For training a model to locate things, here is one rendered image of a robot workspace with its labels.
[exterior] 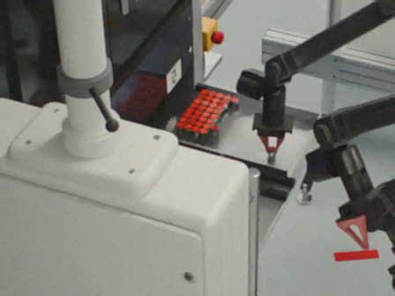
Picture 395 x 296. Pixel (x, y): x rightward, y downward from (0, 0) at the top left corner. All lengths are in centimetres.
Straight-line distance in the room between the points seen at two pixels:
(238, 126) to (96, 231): 120
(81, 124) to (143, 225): 19
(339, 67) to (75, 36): 228
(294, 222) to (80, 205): 222
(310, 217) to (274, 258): 25
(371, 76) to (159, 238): 217
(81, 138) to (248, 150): 116
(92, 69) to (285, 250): 224
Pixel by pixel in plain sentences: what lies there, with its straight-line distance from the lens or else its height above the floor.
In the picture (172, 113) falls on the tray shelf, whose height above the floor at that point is 88.
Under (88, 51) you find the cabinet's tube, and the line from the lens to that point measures 164.
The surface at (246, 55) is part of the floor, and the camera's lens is 473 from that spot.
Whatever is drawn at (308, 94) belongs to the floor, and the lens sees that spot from 451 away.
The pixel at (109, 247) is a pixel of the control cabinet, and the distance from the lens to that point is 180.
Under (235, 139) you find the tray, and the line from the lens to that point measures 288.
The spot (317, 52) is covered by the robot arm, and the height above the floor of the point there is 125.
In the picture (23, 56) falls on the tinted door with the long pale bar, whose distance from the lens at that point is 216.
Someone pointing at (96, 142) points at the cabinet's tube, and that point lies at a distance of 173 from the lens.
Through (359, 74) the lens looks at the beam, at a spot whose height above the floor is 48.
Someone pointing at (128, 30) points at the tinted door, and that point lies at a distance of 257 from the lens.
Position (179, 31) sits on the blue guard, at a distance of 284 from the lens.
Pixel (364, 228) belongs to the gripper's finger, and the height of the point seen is 122.
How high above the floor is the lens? 271
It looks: 41 degrees down
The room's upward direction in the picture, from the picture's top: 1 degrees clockwise
